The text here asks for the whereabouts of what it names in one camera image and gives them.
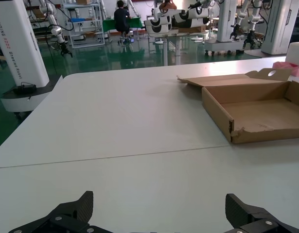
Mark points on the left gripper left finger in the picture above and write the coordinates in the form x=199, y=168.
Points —
x=81, y=208

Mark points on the green covered table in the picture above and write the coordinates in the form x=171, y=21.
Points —
x=135, y=21

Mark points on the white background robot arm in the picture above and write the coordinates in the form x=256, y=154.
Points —
x=57, y=31

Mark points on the pink foam tray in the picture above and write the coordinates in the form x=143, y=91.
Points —
x=297, y=70

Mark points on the white taped foam package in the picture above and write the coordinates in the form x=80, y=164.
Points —
x=297, y=53

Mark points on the white metal shelf rack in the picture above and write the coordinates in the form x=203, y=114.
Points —
x=86, y=21

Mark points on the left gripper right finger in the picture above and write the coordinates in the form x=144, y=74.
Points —
x=236, y=208

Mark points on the white Tianqing robot pedestal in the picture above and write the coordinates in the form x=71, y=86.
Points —
x=18, y=48

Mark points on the wide white robot column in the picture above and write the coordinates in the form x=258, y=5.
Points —
x=280, y=24

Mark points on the empty brown cardboard box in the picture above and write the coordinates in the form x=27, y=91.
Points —
x=249, y=111

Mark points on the white and black robot shell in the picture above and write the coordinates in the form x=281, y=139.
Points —
x=159, y=26
x=188, y=19

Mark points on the black device on pedestal base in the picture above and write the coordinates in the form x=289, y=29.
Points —
x=24, y=89

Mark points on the person in orange brown top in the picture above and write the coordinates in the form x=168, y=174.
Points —
x=167, y=4

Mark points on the seated person in black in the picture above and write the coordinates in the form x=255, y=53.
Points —
x=121, y=19

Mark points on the grey workshop table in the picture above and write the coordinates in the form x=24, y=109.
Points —
x=165, y=48

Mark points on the white arm with black gripper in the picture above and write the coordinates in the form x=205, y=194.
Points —
x=251, y=21

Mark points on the white background robot column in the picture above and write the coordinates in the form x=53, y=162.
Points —
x=227, y=19

